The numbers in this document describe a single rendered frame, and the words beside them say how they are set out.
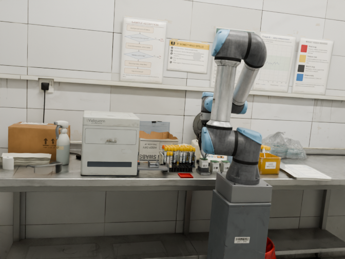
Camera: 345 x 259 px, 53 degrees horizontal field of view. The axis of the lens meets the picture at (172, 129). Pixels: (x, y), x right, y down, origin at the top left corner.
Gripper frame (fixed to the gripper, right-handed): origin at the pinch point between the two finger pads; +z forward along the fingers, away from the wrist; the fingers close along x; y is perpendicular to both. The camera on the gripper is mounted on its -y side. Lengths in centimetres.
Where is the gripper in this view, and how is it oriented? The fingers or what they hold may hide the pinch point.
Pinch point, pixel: (205, 156)
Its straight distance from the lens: 193.2
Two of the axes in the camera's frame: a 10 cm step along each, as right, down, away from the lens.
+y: -2.4, -1.5, 9.6
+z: -0.7, 9.9, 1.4
